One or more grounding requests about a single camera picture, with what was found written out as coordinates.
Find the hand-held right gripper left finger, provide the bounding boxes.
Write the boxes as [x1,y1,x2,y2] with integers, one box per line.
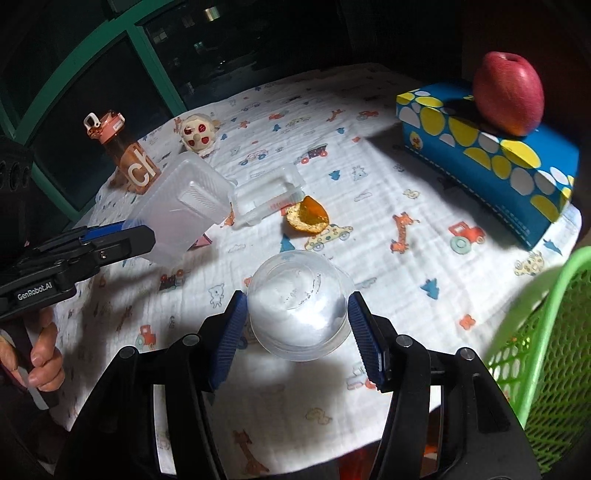
[55,290,250,480]

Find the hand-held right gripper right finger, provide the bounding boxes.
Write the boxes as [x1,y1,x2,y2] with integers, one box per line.
[346,291,541,480]

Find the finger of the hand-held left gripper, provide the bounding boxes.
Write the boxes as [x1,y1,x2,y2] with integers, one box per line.
[76,220,146,245]
[90,225,156,268]

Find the clear plastic container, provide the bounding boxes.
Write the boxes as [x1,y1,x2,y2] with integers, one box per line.
[136,152,235,268]

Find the clear plastic cup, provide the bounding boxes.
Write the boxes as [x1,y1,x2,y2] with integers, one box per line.
[246,250,354,361]

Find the green plastic basket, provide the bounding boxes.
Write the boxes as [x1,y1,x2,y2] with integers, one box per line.
[480,247,591,476]

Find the person's left hand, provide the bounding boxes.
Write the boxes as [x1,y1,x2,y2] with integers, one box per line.
[0,318,66,393]

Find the pink water bottle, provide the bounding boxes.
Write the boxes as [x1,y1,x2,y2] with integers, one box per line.
[83,111,162,197]

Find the white printed blanket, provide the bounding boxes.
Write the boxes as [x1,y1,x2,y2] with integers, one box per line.
[48,62,583,476]

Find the white plush toy red spots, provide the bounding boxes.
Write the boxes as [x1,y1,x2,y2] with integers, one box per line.
[178,114,221,155]

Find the orange peel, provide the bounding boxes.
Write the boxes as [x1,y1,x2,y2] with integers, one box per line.
[284,195,331,234]

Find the clear plastic tray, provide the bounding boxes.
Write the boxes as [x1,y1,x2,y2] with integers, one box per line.
[230,164,304,230]

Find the blue dotted tissue box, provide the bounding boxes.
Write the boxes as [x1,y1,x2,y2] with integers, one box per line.
[396,83,580,251]

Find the red apple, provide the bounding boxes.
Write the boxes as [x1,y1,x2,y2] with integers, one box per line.
[472,52,546,137]

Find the green window frame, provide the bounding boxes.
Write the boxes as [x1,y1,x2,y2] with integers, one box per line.
[0,0,195,232]

